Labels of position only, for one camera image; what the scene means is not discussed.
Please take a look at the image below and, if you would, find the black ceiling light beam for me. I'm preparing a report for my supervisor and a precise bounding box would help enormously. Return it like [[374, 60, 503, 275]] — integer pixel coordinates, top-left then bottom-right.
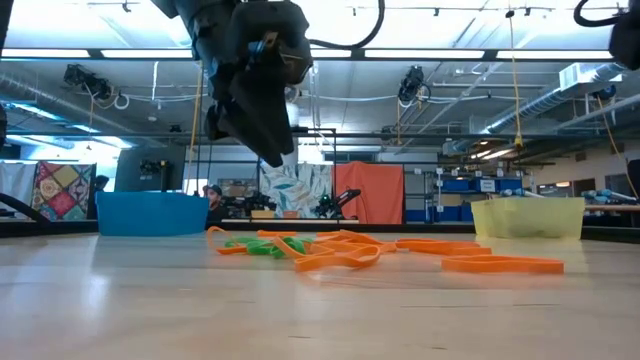
[[0, 47, 616, 62]]

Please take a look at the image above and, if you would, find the green rubber band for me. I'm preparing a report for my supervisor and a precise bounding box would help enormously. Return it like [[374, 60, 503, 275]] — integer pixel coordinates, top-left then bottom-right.
[[223, 235, 315, 260]]

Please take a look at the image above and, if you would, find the dark monitor panel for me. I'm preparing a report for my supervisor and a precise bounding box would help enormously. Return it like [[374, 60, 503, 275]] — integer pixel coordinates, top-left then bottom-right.
[[113, 145, 187, 194]]

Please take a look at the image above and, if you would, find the silver ventilation duct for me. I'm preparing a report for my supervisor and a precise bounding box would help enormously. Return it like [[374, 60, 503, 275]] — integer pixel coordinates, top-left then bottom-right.
[[487, 62, 626, 134]]

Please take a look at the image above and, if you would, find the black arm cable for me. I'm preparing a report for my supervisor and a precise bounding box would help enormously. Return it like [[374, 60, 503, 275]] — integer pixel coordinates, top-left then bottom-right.
[[308, 0, 386, 51], [573, 0, 621, 29]]

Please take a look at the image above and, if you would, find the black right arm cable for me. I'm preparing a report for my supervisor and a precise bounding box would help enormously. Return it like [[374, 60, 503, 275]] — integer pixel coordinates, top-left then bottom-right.
[[573, 0, 621, 29]]

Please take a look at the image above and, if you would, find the orange-red hanging cloth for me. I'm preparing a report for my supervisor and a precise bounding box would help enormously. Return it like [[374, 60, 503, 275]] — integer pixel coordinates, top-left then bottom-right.
[[333, 160, 405, 225]]

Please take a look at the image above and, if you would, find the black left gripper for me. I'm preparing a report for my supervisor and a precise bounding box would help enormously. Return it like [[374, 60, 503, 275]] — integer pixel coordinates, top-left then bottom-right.
[[204, 0, 315, 169]]

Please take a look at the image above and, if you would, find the black background equipment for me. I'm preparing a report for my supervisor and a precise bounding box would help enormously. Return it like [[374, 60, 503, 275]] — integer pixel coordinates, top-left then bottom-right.
[[219, 192, 277, 214]]

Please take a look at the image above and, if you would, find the leaf-patterned hanging cloth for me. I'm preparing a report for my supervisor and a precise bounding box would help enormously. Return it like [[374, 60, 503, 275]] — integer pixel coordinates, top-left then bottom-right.
[[259, 163, 334, 220]]

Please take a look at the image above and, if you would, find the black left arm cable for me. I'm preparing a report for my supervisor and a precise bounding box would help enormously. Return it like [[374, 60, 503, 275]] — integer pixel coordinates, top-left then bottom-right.
[[308, 0, 386, 51]]

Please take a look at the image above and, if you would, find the thick black cable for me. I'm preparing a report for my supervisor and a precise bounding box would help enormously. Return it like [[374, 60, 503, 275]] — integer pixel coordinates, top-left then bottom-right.
[[0, 192, 51, 224]]

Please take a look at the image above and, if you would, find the white hanging cloth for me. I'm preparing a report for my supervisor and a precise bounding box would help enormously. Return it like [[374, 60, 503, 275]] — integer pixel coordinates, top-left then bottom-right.
[[0, 160, 37, 204]]

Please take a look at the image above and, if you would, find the person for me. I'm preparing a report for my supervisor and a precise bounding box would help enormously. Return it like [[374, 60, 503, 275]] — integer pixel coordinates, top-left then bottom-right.
[[202, 183, 227, 223], [88, 174, 111, 220]]

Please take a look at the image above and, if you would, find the yellow translucent plastic basket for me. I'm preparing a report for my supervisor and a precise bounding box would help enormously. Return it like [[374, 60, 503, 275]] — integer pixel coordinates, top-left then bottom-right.
[[470, 196, 586, 240]]

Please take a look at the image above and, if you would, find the shelf with blue bins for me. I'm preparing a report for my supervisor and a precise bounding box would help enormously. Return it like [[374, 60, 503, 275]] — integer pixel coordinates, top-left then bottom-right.
[[404, 167, 525, 224]]

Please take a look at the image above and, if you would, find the white ceiling unit box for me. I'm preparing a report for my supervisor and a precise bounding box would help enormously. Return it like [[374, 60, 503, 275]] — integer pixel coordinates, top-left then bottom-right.
[[558, 62, 624, 92]]

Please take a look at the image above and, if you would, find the colourful patchwork quilt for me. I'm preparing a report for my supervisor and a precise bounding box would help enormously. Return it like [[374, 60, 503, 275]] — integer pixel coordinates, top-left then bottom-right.
[[30, 160, 97, 222]]

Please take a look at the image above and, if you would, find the blue plastic basket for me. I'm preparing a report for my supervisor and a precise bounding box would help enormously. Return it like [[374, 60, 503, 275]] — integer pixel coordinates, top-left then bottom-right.
[[95, 191, 211, 237]]

